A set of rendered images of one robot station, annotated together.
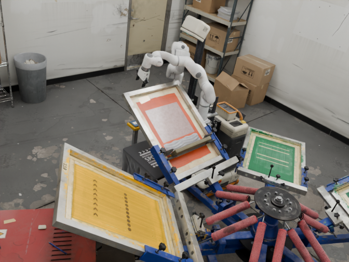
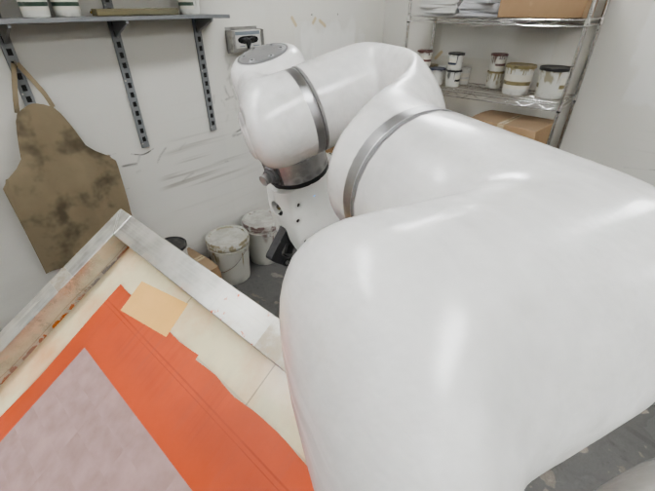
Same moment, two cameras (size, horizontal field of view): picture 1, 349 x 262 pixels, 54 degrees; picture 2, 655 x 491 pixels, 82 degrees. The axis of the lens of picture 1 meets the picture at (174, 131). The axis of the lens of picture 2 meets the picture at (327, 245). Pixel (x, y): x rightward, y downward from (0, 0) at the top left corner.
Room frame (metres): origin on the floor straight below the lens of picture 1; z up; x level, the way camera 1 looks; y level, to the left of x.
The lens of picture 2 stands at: (2.65, -0.11, 1.80)
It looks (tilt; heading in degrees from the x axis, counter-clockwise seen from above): 33 degrees down; 89
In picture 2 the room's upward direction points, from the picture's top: straight up
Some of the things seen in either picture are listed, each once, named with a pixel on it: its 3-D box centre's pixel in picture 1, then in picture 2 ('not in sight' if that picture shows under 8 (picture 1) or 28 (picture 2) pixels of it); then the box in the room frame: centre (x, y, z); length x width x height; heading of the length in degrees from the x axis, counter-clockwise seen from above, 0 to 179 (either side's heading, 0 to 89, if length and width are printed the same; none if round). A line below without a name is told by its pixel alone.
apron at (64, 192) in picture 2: not in sight; (62, 170); (1.31, 1.78, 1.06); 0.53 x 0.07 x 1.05; 47
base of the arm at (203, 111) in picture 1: (203, 111); not in sight; (2.85, -0.24, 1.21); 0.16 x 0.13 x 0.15; 132
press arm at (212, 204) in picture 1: (197, 193); not in sight; (2.07, -0.27, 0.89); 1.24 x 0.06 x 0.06; 47
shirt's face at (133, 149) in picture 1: (159, 155); not in sight; (2.41, 0.10, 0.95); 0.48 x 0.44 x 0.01; 47
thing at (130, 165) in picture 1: (138, 182); not in sight; (2.25, 0.23, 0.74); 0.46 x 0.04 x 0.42; 47
